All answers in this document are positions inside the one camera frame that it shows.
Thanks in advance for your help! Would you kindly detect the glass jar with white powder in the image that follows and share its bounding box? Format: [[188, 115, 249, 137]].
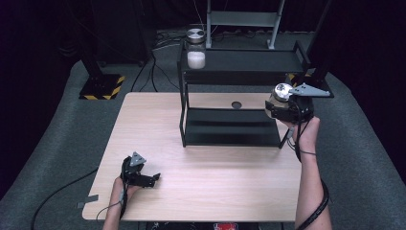
[[185, 28, 207, 70]]

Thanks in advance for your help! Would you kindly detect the grey tape strip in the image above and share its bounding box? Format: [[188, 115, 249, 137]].
[[76, 194, 100, 210]]

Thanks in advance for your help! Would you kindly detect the red and dark object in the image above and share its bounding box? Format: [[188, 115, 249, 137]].
[[213, 222, 239, 230]]

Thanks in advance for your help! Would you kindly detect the grey metal stand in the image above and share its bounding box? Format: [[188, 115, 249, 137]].
[[205, 0, 286, 51]]

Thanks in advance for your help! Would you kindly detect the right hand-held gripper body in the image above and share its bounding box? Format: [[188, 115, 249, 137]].
[[281, 82, 331, 125]]

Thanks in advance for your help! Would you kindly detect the left hand-held gripper cable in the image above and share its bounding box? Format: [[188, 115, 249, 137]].
[[95, 178, 129, 222]]

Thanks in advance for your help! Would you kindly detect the thick black floor cable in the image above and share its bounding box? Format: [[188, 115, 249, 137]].
[[30, 167, 100, 230]]

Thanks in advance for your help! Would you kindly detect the thin black floor cable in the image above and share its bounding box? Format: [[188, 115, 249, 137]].
[[130, 60, 150, 93], [149, 52, 160, 94]]

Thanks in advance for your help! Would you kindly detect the right hand-held gripper cable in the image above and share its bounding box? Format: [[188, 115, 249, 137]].
[[286, 121, 330, 230]]

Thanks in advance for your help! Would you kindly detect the black stand with striped base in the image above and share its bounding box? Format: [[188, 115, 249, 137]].
[[288, 0, 335, 99], [78, 47, 126, 101]]

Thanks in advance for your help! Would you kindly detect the person's right hand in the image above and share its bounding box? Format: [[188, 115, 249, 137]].
[[282, 116, 322, 154]]

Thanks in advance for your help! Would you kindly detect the black two-tier metal rack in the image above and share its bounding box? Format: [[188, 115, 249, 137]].
[[176, 39, 312, 149]]

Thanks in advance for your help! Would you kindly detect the white floor cable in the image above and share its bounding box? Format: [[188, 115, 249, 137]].
[[152, 0, 218, 52]]

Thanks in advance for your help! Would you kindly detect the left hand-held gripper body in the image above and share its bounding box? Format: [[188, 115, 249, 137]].
[[120, 151, 154, 187]]

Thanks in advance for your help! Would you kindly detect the glass jar with beige powder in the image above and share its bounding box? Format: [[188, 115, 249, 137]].
[[264, 82, 295, 119]]

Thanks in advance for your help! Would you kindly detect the hand-held gripper cable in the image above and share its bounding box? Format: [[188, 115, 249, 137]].
[[286, 121, 330, 230], [95, 178, 129, 222]]

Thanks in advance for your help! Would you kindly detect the person's left hand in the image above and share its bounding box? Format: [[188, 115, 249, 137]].
[[109, 176, 142, 206]]

